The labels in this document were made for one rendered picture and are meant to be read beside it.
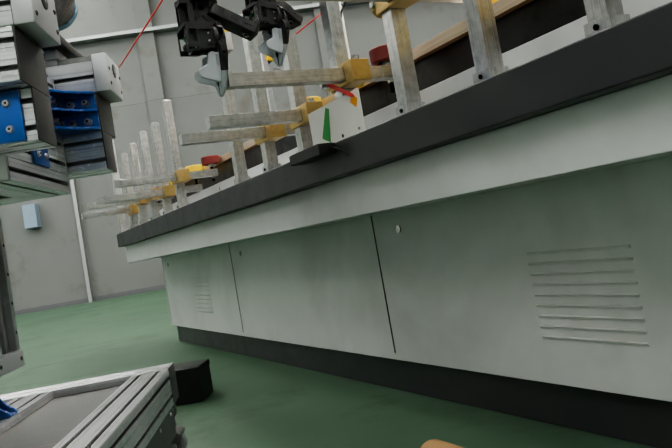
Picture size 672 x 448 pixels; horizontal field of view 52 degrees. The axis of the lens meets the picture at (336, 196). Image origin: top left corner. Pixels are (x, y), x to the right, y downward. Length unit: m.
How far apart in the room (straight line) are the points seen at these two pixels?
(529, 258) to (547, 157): 0.40
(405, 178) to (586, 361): 0.51
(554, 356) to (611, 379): 0.14
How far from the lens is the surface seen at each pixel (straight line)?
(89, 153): 1.68
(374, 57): 1.67
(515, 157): 1.21
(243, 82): 1.49
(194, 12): 1.51
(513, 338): 1.61
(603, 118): 1.08
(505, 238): 1.56
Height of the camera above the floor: 0.49
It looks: 3 degrees up
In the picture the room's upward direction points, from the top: 10 degrees counter-clockwise
